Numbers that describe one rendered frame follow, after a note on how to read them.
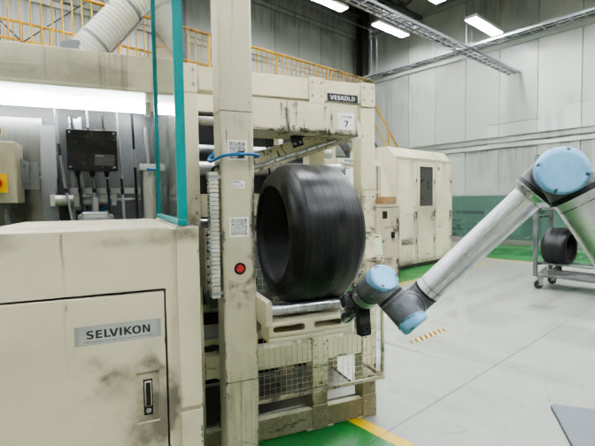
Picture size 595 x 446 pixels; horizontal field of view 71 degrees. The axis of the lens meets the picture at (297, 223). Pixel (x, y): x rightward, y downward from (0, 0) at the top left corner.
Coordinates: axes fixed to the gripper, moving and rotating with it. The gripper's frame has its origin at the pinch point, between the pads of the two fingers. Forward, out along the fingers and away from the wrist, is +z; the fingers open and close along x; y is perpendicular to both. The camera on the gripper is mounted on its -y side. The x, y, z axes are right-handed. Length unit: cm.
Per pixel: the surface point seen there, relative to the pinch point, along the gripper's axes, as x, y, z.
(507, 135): -916, 549, 532
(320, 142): -23, 95, 8
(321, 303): 3.7, 11.0, 7.4
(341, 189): -5.3, 43.8, -23.2
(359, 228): -8.7, 28.4, -19.1
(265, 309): 28.1, 11.4, 2.1
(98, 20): 74, 127, -31
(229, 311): 39.1, 16.2, 11.9
